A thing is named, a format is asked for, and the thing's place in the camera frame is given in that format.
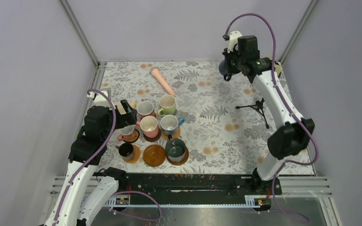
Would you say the small pink patterned mug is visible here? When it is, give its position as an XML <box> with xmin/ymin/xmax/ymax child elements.
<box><xmin>117</xmin><ymin>125</ymin><xmax>136</xmax><ymax>141</ymax></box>

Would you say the pink mug back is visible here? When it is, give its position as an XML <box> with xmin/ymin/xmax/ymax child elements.
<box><xmin>136</xmin><ymin>116</ymin><xmax>159</xmax><ymax>138</ymax></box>

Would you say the orange black smiley coaster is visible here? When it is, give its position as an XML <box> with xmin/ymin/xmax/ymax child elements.
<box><xmin>123</xmin><ymin>130</ymin><xmax>140</xmax><ymax>144</ymax></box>

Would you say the navy blue mug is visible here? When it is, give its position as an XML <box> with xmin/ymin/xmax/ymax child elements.
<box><xmin>218</xmin><ymin>60</ymin><xmax>240</xmax><ymax>81</ymax></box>

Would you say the dark walnut coaster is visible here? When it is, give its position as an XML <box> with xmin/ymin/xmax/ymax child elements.
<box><xmin>143</xmin><ymin>130</ymin><xmax>162</xmax><ymax>142</ymax></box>

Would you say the black mug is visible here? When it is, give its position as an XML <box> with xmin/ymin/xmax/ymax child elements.
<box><xmin>115</xmin><ymin>143</ymin><xmax>135</xmax><ymax>161</ymax></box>

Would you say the light brown round coaster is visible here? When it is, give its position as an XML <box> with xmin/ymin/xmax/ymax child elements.
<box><xmin>123</xmin><ymin>145</ymin><xmax>141</xmax><ymax>163</ymax></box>

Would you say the light green mug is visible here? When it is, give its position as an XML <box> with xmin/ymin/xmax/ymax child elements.
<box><xmin>157</xmin><ymin>95</ymin><xmax>176</xmax><ymax>117</ymax></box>

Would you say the white blue-handled mug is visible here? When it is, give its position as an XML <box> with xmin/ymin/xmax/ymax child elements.
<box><xmin>160</xmin><ymin>115</ymin><xmax>185</xmax><ymax>135</ymax></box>

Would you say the brown ceramic saucer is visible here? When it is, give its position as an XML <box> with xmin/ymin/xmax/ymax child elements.
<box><xmin>143</xmin><ymin>145</ymin><xmax>166</xmax><ymax>167</ymax></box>
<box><xmin>166</xmin><ymin>149</ymin><xmax>189</xmax><ymax>166</ymax></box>

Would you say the woven rattan coaster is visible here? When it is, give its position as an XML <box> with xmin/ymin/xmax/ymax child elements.
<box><xmin>161</xmin><ymin>128</ymin><xmax>181</xmax><ymax>141</ymax></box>

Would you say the dark green mug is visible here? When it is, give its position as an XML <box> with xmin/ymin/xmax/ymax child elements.
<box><xmin>165</xmin><ymin>138</ymin><xmax>187</xmax><ymax>162</ymax></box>

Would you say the yellow mug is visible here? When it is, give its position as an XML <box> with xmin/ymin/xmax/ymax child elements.
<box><xmin>115</xmin><ymin>99</ymin><xmax>137</xmax><ymax>116</ymax></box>

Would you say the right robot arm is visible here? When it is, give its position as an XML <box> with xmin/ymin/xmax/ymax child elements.
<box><xmin>219</xmin><ymin>31</ymin><xmax>314</xmax><ymax>194</ymax></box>

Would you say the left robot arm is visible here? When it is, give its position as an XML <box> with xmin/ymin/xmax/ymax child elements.
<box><xmin>44</xmin><ymin>100</ymin><xmax>137</xmax><ymax>226</ymax></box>

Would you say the cream microphone in shockmount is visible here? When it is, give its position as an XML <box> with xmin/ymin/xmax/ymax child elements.
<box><xmin>274</xmin><ymin>61</ymin><xmax>283</xmax><ymax>78</ymax></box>

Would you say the pink silicone microphone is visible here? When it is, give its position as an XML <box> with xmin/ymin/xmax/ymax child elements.
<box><xmin>150</xmin><ymin>67</ymin><xmax>176</xmax><ymax>96</ymax></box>

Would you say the floral tablecloth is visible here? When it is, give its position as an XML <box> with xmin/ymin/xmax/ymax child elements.
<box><xmin>87</xmin><ymin>61</ymin><xmax>315</xmax><ymax>175</ymax></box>

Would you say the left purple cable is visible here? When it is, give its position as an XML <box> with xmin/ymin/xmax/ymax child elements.
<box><xmin>51</xmin><ymin>89</ymin><xmax>163</xmax><ymax>226</ymax></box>

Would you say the purple cable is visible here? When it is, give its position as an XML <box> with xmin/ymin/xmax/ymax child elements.
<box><xmin>223</xmin><ymin>13</ymin><xmax>320</xmax><ymax>225</ymax></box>
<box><xmin>51</xmin><ymin>89</ymin><xmax>163</xmax><ymax>226</ymax></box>

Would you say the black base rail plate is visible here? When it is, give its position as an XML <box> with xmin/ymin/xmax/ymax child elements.
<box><xmin>119</xmin><ymin>173</ymin><xmax>282</xmax><ymax>205</ymax></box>

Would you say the aluminium frame rail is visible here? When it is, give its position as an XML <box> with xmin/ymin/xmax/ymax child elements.
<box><xmin>59</xmin><ymin>0</ymin><xmax>100</xmax><ymax>67</ymax></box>

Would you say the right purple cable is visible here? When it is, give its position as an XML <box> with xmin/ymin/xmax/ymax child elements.
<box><xmin>223</xmin><ymin>13</ymin><xmax>320</xmax><ymax>225</ymax></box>

